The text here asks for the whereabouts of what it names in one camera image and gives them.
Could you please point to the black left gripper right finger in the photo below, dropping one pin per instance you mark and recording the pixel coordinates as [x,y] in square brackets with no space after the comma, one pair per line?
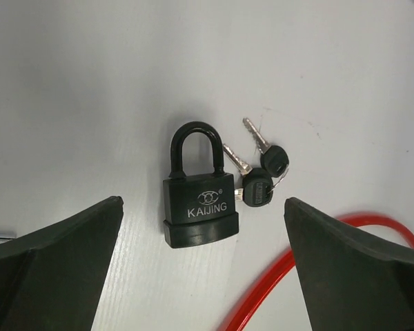
[350,279]

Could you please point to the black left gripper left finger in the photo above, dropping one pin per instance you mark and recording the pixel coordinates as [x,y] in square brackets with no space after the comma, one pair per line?
[52,278]

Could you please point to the red cable lock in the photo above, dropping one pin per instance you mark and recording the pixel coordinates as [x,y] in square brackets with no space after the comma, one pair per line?
[255,295]

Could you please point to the black-headed key bunch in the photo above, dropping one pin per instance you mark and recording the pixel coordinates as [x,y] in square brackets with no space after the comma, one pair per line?
[258,183]

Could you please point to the black Kaijing padlock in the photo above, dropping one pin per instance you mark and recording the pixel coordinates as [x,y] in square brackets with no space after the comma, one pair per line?
[199,209]

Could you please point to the small brass padlock near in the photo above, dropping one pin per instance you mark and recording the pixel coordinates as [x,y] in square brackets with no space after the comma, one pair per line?
[6,236]

